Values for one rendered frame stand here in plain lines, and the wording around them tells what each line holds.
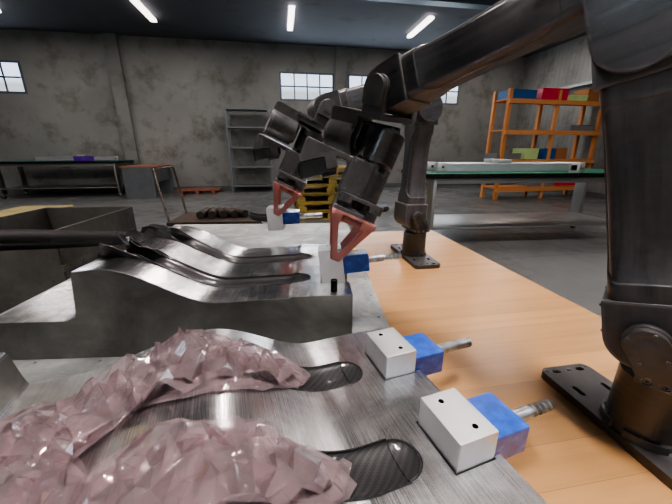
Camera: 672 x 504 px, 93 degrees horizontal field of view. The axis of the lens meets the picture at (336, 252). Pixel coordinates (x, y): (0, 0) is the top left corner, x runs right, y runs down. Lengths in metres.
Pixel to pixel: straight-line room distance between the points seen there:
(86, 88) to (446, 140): 10.09
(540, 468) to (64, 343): 0.60
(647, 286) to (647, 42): 0.20
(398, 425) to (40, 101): 11.47
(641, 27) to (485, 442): 0.34
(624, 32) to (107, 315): 0.63
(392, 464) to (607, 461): 0.23
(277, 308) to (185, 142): 9.84
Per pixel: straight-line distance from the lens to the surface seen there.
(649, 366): 0.41
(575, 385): 0.51
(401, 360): 0.36
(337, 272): 0.48
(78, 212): 3.46
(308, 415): 0.31
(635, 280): 0.40
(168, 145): 10.35
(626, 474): 0.45
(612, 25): 0.38
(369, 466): 0.30
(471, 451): 0.29
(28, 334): 0.62
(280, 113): 0.74
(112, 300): 0.53
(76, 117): 11.18
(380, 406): 0.33
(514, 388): 0.49
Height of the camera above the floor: 1.08
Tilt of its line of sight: 18 degrees down
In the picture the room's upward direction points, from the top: straight up
